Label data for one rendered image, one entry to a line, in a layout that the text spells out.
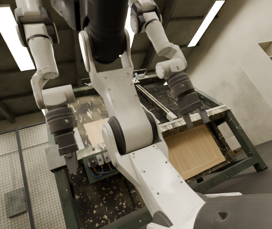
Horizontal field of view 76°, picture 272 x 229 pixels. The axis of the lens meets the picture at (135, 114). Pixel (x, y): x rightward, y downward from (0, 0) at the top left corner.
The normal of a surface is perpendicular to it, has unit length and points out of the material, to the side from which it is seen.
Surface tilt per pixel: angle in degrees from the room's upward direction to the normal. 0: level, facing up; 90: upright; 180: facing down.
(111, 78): 100
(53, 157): 90
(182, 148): 90
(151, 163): 60
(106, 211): 90
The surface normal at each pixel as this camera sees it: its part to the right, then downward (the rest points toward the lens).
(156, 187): 0.00, -0.81
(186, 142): 0.25, -0.44
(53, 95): 0.29, -0.15
